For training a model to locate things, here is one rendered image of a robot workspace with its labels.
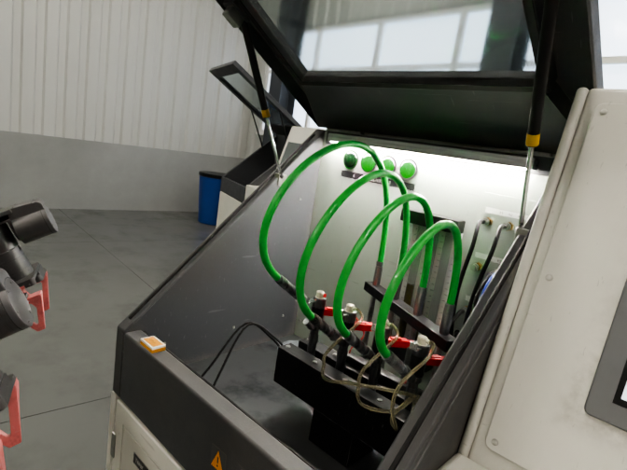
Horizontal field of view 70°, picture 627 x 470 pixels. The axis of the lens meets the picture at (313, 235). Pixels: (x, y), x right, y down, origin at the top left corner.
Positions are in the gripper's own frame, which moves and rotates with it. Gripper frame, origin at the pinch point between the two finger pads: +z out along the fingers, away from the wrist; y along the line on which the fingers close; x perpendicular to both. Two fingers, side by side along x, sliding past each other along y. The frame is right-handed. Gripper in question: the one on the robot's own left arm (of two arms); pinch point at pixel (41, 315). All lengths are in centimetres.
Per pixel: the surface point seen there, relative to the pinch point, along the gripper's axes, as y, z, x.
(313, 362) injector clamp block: -24, 23, -43
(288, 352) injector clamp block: -18.7, 22.0, -39.7
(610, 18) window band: 175, 16, -442
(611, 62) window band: 162, 49, -423
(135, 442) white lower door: -7.6, 31.5, -4.6
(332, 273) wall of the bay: 10, 26, -65
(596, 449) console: -68, 24, -63
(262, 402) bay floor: -12.9, 34.6, -31.4
